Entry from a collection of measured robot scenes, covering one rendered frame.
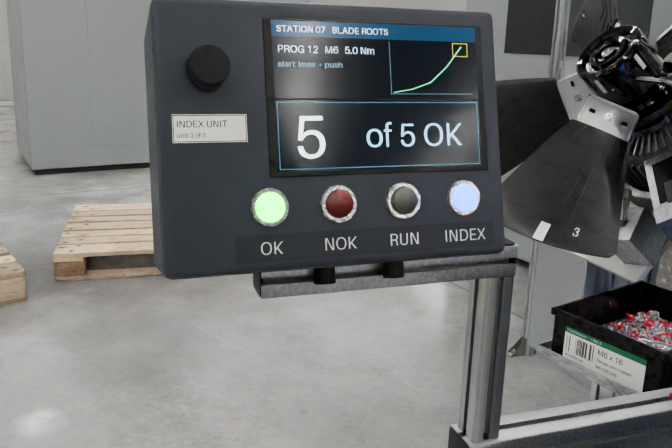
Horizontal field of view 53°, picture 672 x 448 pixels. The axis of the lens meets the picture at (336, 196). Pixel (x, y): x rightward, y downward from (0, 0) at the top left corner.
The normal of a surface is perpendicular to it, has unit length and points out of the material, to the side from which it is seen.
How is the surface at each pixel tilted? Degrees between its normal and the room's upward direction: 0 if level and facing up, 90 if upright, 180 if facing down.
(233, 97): 75
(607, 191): 47
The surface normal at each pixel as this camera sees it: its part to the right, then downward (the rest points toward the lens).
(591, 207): -0.18, -0.52
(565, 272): -0.95, 0.04
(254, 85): 0.31, -0.04
